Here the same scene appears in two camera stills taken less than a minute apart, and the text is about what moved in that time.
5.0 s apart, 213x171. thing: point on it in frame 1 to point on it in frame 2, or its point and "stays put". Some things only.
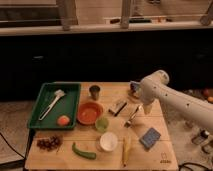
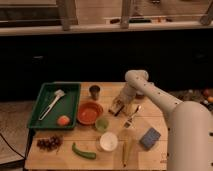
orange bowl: (89, 112) stays put
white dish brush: (58, 93) stays put
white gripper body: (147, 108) to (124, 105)
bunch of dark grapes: (50, 143) stays put
